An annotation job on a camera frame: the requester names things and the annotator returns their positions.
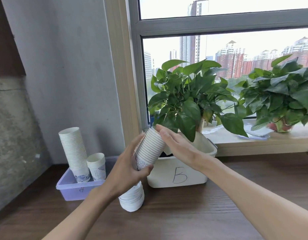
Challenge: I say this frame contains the person's left hand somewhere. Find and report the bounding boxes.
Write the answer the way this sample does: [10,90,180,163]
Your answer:
[104,133,154,198]

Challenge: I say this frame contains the person's right hand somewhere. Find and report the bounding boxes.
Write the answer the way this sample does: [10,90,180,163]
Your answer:
[156,123,212,172]

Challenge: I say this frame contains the ribbed stack of paper cups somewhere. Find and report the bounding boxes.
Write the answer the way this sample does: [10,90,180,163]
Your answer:
[133,127,167,172]

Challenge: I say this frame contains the person's right forearm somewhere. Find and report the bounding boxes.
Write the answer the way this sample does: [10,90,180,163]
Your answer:
[198,156,308,240]

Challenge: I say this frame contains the person's left forearm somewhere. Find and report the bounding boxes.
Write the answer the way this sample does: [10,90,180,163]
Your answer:
[43,181,120,240]

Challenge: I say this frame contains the upturned stack of paper cups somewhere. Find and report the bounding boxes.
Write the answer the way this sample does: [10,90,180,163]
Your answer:
[118,181,145,213]

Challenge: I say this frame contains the white plastic bin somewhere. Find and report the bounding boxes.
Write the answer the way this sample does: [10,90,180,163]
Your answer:
[146,132,218,189]

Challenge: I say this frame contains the green pothos plant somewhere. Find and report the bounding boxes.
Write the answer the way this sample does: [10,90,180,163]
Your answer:
[234,54,308,131]
[147,59,249,143]

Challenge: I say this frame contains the short stack of paper cups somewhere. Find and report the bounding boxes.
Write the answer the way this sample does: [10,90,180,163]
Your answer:
[86,153,107,182]

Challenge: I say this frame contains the tall stack of paper cups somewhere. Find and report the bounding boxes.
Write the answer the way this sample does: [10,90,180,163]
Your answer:
[58,127,91,183]

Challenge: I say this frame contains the purple plastic bin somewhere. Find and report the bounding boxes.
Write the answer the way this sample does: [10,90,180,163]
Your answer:
[56,155,120,201]

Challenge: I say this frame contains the white papers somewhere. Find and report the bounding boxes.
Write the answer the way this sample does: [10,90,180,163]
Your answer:
[202,123,275,141]

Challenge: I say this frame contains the pink plant pot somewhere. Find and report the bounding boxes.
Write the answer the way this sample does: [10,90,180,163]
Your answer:
[267,117,294,133]

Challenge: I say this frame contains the grey window frame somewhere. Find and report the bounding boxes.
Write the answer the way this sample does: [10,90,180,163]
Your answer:
[125,0,308,138]

